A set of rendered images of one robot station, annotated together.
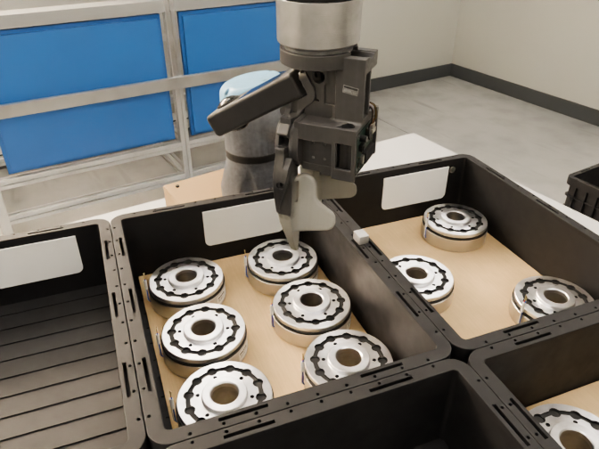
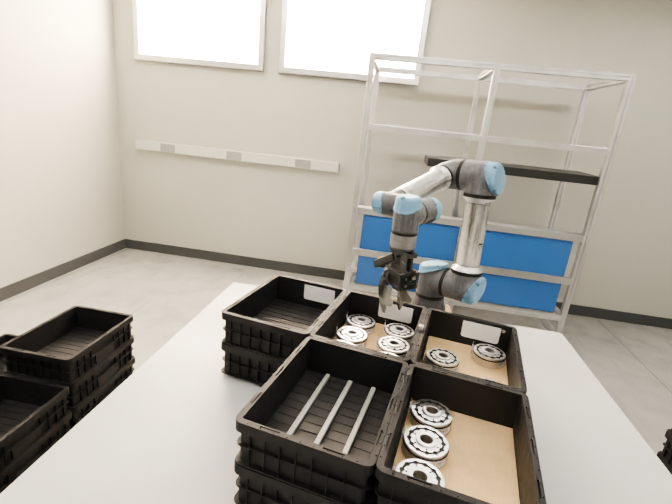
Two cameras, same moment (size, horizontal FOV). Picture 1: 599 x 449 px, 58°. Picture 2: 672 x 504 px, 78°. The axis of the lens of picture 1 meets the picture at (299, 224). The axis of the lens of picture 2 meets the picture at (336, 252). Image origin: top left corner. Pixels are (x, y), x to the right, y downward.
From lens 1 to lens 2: 83 cm
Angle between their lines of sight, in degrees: 38
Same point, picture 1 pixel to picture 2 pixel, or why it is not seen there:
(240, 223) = (393, 312)
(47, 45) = not seen: hidden behind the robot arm
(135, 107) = not seen: hidden behind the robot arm
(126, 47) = (435, 239)
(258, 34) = (519, 253)
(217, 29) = (492, 243)
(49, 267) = (323, 298)
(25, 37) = (388, 222)
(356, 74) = (405, 258)
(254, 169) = (422, 301)
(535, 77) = not seen: outside the picture
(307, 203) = (387, 295)
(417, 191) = (481, 334)
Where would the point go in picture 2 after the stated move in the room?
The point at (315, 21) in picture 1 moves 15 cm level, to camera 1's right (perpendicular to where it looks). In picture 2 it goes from (395, 240) to (443, 254)
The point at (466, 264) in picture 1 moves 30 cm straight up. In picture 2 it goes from (478, 369) to (498, 281)
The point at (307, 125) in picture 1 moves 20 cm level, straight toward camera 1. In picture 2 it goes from (390, 269) to (347, 284)
